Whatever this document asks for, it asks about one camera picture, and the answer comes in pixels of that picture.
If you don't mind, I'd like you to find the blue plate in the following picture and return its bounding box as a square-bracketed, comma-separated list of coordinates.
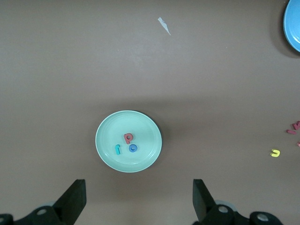
[283, 0, 300, 53]

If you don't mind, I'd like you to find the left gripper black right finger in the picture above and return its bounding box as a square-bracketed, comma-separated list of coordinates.
[193, 179, 250, 225]

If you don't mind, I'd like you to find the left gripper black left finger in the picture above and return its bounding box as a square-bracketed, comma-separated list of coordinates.
[14, 179, 87, 225]

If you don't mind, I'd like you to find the pink foam letter p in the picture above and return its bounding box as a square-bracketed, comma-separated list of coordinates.
[123, 132, 134, 145]

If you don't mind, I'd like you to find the brown table cover sheet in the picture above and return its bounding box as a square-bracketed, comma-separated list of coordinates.
[0, 0, 300, 225]

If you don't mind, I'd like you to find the pale green plate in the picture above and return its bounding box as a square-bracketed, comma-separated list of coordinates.
[95, 110, 163, 173]

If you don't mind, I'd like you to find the white paper scrap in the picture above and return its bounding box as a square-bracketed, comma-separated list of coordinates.
[157, 16, 172, 36]

